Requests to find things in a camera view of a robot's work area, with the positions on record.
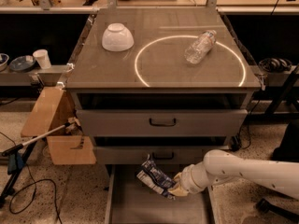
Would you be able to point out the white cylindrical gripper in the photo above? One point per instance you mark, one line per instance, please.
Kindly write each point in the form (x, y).
(188, 179)

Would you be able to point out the blue chip bag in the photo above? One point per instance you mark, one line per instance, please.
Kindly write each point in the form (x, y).
(154, 178)

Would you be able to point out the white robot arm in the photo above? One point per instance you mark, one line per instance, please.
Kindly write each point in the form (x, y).
(218, 167)

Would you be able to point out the grey middle drawer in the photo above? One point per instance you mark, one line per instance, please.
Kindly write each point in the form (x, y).
(164, 150)

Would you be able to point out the grey open bottom drawer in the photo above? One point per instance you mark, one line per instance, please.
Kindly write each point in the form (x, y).
(130, 201)

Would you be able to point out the grey drawer cabinet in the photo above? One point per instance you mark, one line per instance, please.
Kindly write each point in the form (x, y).
(155, 64)

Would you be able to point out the grey top drawer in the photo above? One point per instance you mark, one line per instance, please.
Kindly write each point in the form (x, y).
(145, 115)

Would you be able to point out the clear plastic water bottle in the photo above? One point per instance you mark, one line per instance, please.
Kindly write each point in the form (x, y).
(202, 45)

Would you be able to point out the white upturned bowl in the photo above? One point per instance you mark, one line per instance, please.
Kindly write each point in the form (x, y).
(117, 37)

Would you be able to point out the reacher grabber tool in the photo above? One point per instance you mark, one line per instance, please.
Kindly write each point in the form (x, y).
(18, 155)

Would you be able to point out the grey side shelf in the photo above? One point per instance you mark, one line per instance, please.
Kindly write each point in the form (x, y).
(48, 77)

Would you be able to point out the white paper cup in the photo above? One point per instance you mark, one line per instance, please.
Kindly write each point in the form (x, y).
(42, 57)

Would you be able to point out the blue grey plate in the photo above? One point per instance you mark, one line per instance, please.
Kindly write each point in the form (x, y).
(22, 64)

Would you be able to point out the grey bowl at edge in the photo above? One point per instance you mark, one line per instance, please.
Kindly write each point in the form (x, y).
(3, 61)

